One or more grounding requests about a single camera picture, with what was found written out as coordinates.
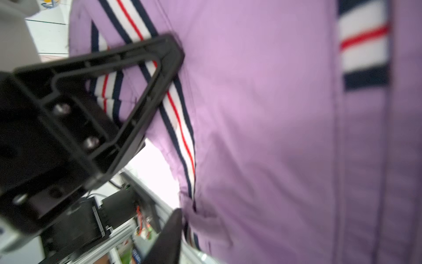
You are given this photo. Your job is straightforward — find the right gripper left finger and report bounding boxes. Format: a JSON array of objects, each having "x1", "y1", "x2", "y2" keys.
[{"x1": 1, "y1": 34, "x2": 184, "y2": 235}]

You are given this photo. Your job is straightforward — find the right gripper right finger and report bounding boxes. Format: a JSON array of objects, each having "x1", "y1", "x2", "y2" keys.
[{"x1": 141, "y1": 209, "x2": 182, "y2": 264}]

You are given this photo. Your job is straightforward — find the purple pants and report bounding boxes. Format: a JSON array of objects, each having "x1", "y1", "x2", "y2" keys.
[{"x1": 69, "y1": 1, "x2": 422, "y2": 264}]

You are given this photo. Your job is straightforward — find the blue patterned ceramic bowl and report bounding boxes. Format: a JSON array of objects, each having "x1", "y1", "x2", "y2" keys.
[{"x1": 37, "y1": 0, "x2": 60, "y2": 11}]

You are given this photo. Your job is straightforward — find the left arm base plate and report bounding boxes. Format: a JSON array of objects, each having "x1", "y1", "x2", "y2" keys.
[{"x1": 41, "y1": 187, "x2": 140, "y2": 264}]

